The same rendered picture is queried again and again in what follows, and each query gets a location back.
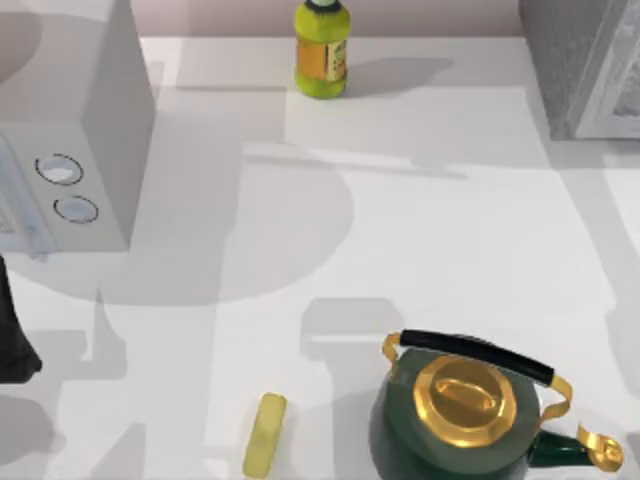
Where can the round microwave knob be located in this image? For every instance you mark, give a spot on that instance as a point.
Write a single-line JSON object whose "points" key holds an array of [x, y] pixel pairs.
{"points": [[59, 169], [76, 209]]}

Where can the pale microwave oven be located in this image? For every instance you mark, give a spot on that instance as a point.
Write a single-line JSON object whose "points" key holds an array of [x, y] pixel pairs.
{"points": [[100, 100]]}

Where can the green bottle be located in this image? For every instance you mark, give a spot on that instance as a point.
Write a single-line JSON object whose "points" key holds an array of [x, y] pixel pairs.
{"points": [[321, 55]]}

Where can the green and gold kettle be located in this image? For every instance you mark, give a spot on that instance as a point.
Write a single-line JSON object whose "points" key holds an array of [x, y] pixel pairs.
{"points": [[450, 415]]}

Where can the grey cabinet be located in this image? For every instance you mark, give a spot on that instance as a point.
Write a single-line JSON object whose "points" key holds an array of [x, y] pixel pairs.
{"points": [[585, 65]]}

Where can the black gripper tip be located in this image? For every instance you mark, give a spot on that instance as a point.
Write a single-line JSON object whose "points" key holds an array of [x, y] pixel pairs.
{"points": [[12, 340]]}

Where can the flat yellow square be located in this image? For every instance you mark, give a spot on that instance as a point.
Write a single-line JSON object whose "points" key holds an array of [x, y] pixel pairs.
{"points": [[265, 435]]}

